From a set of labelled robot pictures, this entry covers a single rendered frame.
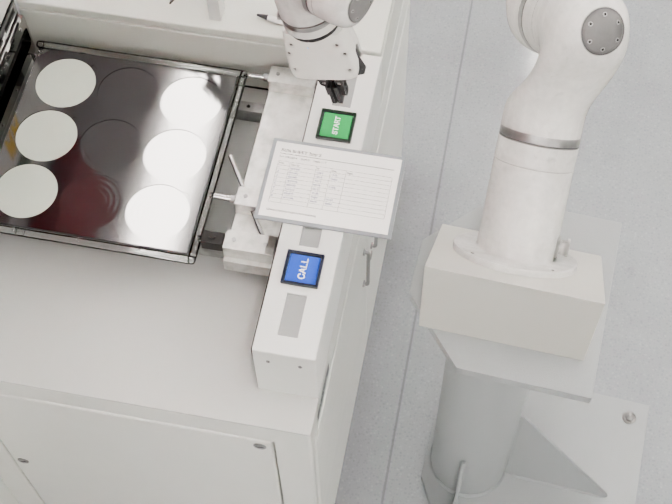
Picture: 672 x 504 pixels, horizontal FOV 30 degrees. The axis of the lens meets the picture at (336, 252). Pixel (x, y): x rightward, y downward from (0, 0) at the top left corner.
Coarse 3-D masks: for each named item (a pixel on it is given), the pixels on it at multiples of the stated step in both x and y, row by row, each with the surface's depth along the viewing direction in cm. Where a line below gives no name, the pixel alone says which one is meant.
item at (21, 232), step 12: (0, 228) 196; (24, 228) 196; (48, 240) 195; (60, 240) 195; (72, 240) 194; (84, 240) 194; (96, 240) 195; (120, 252) 194; (132, 252) 194; (144, 252) 193; (156, 252) 193; (168, 252) 193
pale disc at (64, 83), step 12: (60, 60) 212; (72, 60) 212; (48, 72) 211; (60, 72) 211; (72, 72) 211; (84, 72) 211; (36, 84) 210; (48, 84) 210; (60, 84) 210; (72, 84) 210; (84, 84) 209; (48, 96) 208; (60, 96) 208; (72, 96) 208; (84, 96) 208
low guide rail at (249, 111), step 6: (240, 102) 213; (246, 102) 213; (252, 102) 213; (240, 108) 213; (246, 108) 213; (252, 108) 213; (258, 108) 213; (240, 114) 214; (246, 114) 213; (252, 114) 213; (258, 114) 213; (246, 120) 215; (252, 120) 215; (258, 120) 214
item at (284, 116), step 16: (272, 96) 210; (288, 96) 210; (304, 96) 210; (272, 112) 209; (288, 112) 208; (304, 112) 208; (272, 128) 207; (288, 128) 207; (304, 128) 207; (256, 144) 205; (256, 160) 204; (256, 176) 202; (240, 224) 198; (272, 224) 198; (224, 256) 195; (256, 272) 196
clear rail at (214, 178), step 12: (240, 84) 209; (240, 96) 208; (228, 120) 205; (228, 132) 204; (228, 144) 204; (216, 156) 202; (216, 168) 201; (216, 180) 200; (204, 204) 197; (204, 228) 196; (192, 240) 194; (192, 252) 193; (192, 264) 193
